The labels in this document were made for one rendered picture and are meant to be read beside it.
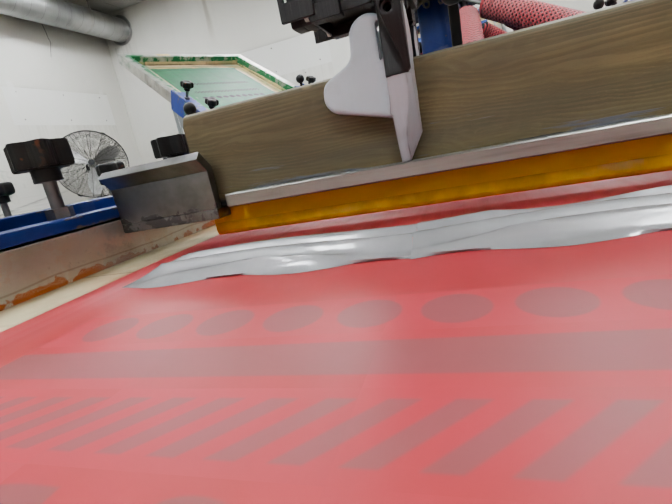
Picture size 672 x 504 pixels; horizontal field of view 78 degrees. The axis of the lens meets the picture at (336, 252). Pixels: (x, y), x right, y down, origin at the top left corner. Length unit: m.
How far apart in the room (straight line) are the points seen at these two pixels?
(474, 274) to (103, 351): 0.15
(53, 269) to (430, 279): 0.27
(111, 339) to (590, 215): 0.21
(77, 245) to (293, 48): 4.52
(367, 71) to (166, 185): 0.18
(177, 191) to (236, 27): 4.79
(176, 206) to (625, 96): 0.32
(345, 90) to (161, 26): 5.37
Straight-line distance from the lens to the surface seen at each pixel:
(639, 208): 0.22
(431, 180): 0.31
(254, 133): 0.33
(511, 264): 0.18
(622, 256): 0.18
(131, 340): 0.19
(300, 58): 4.78
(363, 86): 0.28
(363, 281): 0.18
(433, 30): 1.13
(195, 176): 0.35
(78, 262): 0.37
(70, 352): 0.20
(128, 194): 0.39
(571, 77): 0.30
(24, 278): 0.34
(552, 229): 0.21
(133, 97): 5.86
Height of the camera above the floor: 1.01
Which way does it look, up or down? 14 degrees down
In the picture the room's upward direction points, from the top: 11 degrees counter-clockwise
